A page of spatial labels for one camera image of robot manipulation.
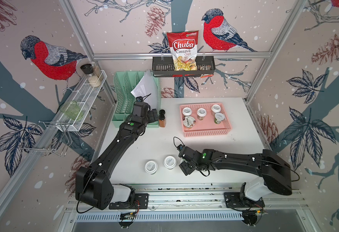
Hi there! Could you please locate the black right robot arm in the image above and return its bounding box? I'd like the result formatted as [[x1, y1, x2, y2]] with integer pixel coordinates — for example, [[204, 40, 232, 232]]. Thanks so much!
[[176, 145, 292, 202]]

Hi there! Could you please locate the green glass cup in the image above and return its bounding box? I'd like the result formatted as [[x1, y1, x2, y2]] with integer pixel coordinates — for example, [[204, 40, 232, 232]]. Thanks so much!
[[60, 101, 84, 121]]

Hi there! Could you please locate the white wire wall shelf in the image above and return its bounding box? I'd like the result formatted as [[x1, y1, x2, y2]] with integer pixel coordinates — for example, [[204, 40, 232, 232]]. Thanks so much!
[[55, 71, 107, 131]]

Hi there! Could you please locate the orange spice jar black lid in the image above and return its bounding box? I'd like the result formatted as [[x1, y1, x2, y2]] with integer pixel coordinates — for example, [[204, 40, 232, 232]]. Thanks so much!
[[158, 114, 166, 128]]

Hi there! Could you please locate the black-lid spice jar on shelf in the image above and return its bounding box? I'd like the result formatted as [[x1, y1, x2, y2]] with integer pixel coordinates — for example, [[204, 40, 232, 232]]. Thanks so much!
[[80, 63, 101, 88]]

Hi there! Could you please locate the brown foil-lid yogurt cup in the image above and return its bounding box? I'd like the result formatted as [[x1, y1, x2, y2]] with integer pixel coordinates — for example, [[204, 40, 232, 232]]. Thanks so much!
[[183, 116, 196, 129]]

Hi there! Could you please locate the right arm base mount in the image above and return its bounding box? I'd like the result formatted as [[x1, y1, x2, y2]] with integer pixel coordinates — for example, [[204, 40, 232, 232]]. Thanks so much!
[[224, 182, 265, 226]]

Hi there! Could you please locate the light spice jar black lid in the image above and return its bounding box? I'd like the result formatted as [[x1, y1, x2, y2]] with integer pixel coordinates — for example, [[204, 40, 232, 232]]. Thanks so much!
[[159, 109, 166, 115]]

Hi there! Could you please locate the white paper stack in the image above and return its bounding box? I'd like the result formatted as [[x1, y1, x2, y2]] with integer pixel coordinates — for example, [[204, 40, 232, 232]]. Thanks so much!
[[131, 70, 159, 109]]

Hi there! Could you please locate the green white-lid yogurt cup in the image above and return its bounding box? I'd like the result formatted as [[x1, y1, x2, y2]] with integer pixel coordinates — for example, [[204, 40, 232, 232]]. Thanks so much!
[[214, 112, 225, 124]]

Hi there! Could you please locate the green plastic file organizer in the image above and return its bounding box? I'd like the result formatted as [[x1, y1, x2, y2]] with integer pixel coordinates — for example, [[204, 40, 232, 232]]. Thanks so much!
[[111, 71, 161, 129]]

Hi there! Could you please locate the chrome wire rack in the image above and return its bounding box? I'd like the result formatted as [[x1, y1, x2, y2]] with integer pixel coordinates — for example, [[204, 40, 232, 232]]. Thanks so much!
[[17, 121, 73, 157]]

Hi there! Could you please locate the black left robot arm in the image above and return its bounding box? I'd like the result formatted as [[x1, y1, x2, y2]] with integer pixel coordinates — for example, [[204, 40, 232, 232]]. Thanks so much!
[[75, 97, 155, 210]]

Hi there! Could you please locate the pink plastic basket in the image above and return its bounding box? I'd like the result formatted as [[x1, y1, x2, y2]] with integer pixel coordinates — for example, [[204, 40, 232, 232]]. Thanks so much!
[[179, 102, 232, 137]]

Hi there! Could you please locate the red Chuba cassava chips bag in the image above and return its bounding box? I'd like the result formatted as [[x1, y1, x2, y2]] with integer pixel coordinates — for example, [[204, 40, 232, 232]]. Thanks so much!
[[167, 31, 199, 71]]

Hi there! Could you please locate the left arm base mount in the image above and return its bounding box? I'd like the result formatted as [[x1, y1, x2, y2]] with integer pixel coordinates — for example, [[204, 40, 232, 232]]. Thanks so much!
[[109, 184, 149, 229]]

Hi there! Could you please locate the black wall-mounted basket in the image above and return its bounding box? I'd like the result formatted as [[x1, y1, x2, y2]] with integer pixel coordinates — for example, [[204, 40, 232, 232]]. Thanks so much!
[[152, 56, 216, 77]]

